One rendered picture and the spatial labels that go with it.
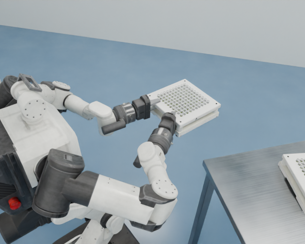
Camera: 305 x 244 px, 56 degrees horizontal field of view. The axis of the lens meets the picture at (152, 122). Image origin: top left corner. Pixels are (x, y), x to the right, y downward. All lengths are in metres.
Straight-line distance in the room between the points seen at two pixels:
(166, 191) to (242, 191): 0.52
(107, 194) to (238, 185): 0.66
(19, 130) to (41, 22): 3.69
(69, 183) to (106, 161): 1.70
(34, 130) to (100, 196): 0.29
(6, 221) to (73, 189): 0.48
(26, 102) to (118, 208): 0.37
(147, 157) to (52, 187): 0.35
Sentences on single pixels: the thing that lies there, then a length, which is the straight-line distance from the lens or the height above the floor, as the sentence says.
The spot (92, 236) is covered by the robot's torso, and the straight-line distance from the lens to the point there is 1.62.
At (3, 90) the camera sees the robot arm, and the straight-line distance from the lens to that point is 1.09.
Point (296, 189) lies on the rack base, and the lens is 1.33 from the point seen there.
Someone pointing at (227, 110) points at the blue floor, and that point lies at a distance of 3.06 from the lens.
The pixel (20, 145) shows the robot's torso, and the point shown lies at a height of 1.29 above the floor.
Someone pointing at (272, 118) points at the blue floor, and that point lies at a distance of 3.13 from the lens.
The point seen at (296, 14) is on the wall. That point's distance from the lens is 3.83.
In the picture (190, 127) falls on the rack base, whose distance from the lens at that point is 1.25.
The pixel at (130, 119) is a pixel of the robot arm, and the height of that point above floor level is 1.07.
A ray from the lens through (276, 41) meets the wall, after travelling 3.94.
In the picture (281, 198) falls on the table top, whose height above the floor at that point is 0.89.
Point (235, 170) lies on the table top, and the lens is 1.32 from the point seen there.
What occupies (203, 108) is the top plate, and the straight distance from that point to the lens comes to 1.28.
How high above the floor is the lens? 1.88
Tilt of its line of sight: 42 degrees down
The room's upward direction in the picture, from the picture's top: 3 degrees clockwise
